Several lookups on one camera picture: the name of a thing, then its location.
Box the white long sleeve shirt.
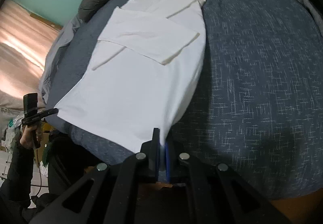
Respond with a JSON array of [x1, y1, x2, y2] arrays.
[[56, 0, 206, 152]]

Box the person left hand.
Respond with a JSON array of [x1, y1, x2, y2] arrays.
[[20, 125, 43, 149]]

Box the white plastic bag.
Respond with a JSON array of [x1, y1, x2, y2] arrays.
[[2, 114, 24, 154]]

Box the pink curtain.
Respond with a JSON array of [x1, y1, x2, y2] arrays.
[[1, 0, 59, 110]]

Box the person left dark sleeve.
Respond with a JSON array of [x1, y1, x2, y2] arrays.
[[1, 144, 34, 223]]

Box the light grey pillow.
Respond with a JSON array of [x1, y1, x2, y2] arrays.
[[39, 15, 83, 104]]

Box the blue bed sheet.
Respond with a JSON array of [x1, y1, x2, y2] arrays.
[[44, 0, 323, 201]]

